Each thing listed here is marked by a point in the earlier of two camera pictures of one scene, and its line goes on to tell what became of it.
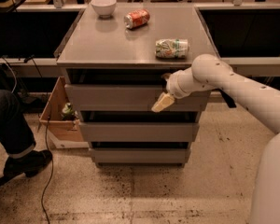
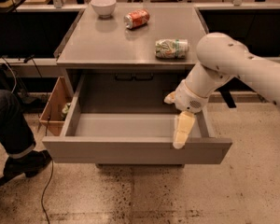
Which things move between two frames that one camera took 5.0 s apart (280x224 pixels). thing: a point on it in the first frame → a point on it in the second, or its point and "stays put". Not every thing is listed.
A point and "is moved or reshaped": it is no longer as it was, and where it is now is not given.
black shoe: [29, 164] stays put
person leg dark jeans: [9, 125] stays put
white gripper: [174, 85] → [189, 98]
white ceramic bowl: [104, 7] stays put
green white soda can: [171, 49] stays put
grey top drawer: [130, 97] is moved or reshaped
